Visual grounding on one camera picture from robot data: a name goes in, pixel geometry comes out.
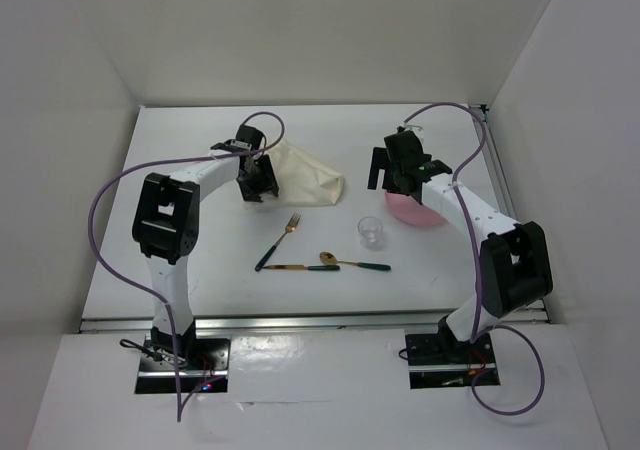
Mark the aluminium rail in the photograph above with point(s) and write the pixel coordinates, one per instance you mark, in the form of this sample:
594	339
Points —
492	184
362	320

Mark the gold knife green handle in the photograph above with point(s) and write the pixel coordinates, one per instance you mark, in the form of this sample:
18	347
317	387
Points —
297	267

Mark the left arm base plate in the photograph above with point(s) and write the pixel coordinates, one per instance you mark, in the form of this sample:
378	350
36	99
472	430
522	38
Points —
205	371

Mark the gold spoon green handle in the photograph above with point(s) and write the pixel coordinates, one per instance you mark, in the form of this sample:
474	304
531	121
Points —
329	259

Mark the clear drinking glass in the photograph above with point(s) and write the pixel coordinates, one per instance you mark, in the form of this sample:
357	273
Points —
371	232

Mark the pink plate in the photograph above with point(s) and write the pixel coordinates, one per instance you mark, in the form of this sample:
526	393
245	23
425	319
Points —
407	210

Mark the aluminium front rail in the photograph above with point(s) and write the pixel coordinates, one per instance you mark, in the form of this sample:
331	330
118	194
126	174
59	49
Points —
362	320

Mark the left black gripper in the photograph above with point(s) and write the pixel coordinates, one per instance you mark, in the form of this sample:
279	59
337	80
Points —
267	182

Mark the gold fork green handle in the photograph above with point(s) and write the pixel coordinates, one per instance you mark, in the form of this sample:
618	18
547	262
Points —
289	228

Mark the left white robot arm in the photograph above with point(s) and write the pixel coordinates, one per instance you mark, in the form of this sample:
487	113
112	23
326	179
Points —
166	226

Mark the cream cloth napkin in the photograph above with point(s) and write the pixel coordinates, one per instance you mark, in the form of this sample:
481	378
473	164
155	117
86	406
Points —
303	180

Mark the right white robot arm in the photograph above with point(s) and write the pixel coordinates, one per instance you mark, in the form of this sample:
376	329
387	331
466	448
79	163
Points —
511	260

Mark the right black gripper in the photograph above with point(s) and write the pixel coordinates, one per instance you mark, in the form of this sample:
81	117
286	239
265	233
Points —
381	160

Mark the aluminium right side rail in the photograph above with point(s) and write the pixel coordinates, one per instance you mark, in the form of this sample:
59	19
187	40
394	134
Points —
492	184

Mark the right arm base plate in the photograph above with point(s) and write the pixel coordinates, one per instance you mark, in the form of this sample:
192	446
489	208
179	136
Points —
430	367

